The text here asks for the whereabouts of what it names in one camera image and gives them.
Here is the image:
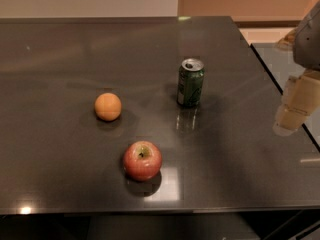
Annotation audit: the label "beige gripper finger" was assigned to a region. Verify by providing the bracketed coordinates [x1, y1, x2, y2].
[273, 69, 320, 136]
[275, 28, 297, 51]

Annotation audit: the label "green soda can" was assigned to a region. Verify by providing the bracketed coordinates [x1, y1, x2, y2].
[177, 58, 205, 107]

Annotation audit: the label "grey side table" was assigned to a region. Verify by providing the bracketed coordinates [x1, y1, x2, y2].
[251, 43, 320, 148]

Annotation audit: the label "red apple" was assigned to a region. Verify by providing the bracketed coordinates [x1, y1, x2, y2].
[123, 141, 162, 182]

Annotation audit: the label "orange fruit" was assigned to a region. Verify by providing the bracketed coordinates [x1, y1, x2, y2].
[94, 93, 122, 121]

